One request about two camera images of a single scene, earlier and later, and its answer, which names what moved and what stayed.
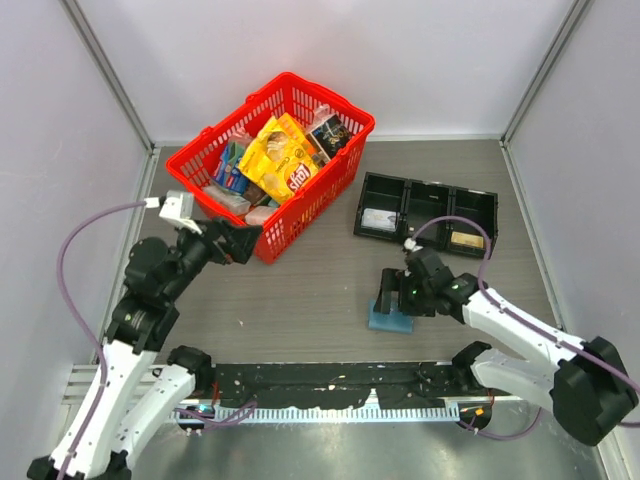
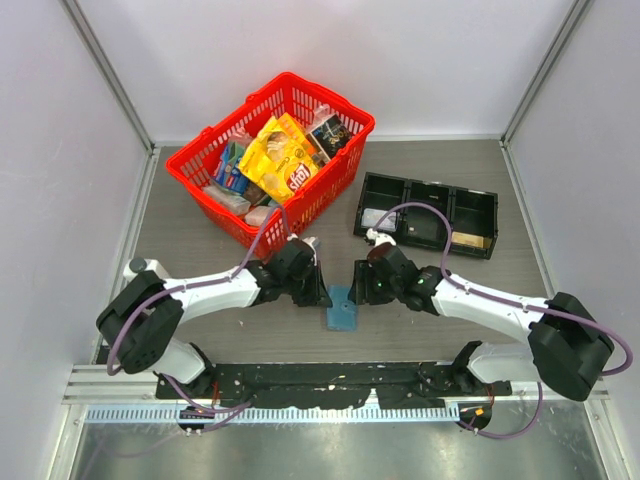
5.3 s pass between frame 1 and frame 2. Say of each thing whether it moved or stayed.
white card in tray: stayed
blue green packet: stayed
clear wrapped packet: stayed
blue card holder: moved
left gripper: moved
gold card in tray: stayed
